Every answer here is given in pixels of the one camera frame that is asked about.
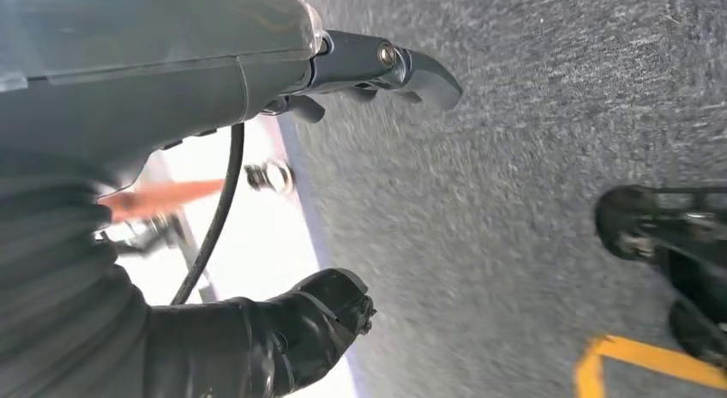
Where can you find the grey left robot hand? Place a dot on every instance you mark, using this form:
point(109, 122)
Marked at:
point(142, 71)

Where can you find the yellow tape square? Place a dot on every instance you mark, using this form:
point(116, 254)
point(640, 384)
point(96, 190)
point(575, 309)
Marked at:
point(653, 357)

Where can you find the black robot left foot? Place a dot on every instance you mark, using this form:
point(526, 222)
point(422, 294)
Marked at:
point(693, 270)

